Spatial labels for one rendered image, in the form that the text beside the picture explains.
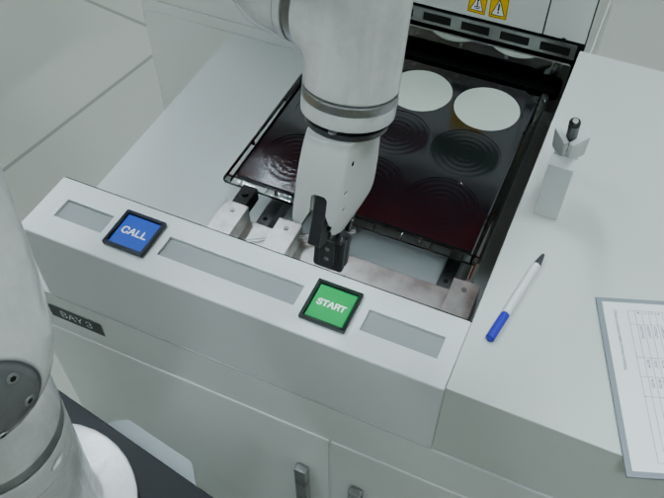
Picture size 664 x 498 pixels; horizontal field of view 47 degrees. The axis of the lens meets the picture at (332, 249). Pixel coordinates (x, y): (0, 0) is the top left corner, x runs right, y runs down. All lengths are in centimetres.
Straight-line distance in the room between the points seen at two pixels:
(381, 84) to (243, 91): 73
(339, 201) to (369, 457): 45
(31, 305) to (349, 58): 31
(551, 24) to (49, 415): 90
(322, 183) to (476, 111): 56
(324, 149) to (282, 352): 31
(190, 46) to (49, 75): 136
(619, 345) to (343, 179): 37
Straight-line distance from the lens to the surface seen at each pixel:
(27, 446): 62
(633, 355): 87
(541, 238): 95
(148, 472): 84
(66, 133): 262
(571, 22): 122
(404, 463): 100
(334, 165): 66
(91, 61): 289
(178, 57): 160
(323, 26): 61
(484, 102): 121
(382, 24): 61
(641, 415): 84
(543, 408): 82
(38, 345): 47
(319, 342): 83
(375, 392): 87
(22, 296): 45
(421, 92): 122
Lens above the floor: 166
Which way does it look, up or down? 51 degrees down
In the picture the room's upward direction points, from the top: straight up
